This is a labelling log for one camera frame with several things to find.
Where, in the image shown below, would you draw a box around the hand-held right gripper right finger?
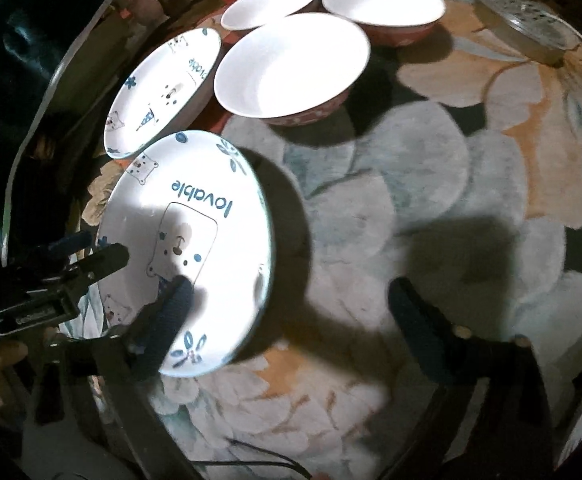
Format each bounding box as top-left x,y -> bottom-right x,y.
388,276 -> 556,480

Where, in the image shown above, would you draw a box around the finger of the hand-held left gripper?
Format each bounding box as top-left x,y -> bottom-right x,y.
46,242 -> 130,301
18,231 -> 94,271

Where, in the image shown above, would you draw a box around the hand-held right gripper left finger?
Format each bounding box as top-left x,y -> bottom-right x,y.
46,274 -> 196,480

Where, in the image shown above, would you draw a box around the bear print white plate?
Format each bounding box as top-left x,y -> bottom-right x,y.
95,130 -> 276,380
102,27 -> 222,161

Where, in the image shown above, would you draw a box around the white bowl red outside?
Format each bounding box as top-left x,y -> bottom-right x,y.
213,12 -> 372,127
220,0 -> 320,32
322,0 -> 446,47

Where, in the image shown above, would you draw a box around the round perforated metal lid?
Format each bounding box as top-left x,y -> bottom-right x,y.
473,0 -> 579,66

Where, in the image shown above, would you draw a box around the thin black cable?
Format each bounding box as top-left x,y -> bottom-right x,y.
191,437 -> 316,480

